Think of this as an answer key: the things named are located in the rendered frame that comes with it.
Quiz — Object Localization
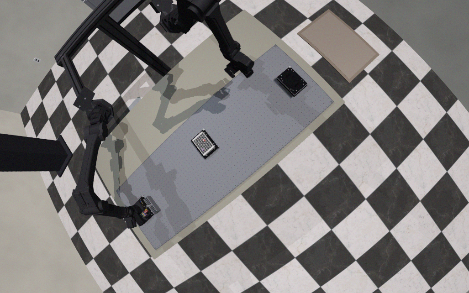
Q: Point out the white rectangular rack with grid of holes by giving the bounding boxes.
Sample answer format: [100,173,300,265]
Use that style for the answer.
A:
[192,132,215,156]

